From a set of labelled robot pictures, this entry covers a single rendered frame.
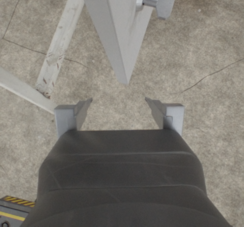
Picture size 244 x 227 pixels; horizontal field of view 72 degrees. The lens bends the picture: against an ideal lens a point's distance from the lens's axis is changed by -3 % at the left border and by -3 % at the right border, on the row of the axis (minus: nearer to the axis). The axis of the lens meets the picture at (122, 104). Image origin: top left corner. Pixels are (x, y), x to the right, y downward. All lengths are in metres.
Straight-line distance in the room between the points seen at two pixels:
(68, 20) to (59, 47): 0.14
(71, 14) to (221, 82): 0.88
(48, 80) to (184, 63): 0.75
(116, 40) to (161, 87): 0.85
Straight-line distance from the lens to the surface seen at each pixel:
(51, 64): 0.89
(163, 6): 0.23
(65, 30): 0.94
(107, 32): 0.17
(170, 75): 1.04
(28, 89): 0.79
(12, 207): 0.89
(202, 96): 1.06
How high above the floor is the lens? 0.98
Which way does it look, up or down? 81 degrees down
